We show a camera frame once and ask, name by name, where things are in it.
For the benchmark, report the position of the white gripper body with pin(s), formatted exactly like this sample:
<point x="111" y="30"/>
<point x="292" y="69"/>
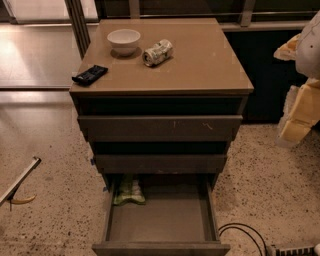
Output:
<point x="309" y="50"/>

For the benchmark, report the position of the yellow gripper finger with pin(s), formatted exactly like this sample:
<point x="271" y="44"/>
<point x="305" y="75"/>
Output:
<point x="301" y="113"/>
<point x="287" y="51"/>

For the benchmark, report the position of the green rice chip bag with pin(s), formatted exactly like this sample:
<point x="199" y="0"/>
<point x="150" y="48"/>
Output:
<point x="129" y="191"/>

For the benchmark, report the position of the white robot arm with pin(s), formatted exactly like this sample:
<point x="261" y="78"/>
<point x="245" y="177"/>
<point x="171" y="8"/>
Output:
<point x="301" y="110"/>

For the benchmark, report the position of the brown drawer cabinet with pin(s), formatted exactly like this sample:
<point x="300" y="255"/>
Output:
<point x="202" y="77"/>

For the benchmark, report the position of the open bottom drawer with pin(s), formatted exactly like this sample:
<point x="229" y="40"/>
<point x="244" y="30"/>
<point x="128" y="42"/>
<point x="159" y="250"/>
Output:
<point x="177" y="219"/>

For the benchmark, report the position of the middle drawer front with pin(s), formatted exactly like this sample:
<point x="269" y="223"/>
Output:
<point x="161" y="164"/>

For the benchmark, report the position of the top drawer front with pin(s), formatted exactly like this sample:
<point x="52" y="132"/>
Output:
<point x="209" y="128"/>

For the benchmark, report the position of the crushed silver can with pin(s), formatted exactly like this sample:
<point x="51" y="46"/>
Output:
<point x="158" y="53"/>

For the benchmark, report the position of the power strip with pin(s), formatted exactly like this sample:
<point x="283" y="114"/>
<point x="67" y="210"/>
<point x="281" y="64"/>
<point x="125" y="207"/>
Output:
<point x="274" y="250"/>

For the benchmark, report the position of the white ceramic bowl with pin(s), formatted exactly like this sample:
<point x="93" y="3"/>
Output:
<point x="124" y="41"/>

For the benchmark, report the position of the black snack bar wrapper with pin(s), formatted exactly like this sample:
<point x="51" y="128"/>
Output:
<point x="89" y="76"/>

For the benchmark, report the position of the metal bar with yellow hook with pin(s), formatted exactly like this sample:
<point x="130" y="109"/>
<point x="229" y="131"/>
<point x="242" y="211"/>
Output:
<point x="9" y="195"/>

